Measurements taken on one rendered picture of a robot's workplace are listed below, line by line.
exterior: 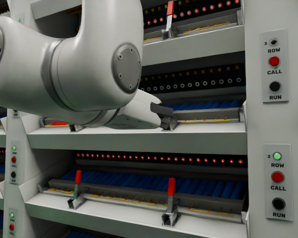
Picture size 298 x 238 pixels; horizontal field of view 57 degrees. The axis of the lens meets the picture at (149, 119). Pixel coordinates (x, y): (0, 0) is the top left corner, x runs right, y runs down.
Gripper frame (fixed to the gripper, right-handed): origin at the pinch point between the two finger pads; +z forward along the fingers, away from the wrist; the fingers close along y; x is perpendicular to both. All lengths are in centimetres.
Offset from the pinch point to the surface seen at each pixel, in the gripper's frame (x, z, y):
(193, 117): 2.0, 9.7, 4.2
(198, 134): -2.1, 5.7, 7.0
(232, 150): -4.9, 7.3, 13.0
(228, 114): 2.5, 9.5, 11.6
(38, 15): 33, 2, -43
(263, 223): -17.0, 7.4, 18.2
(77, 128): -0.2, 6.5, -25.6
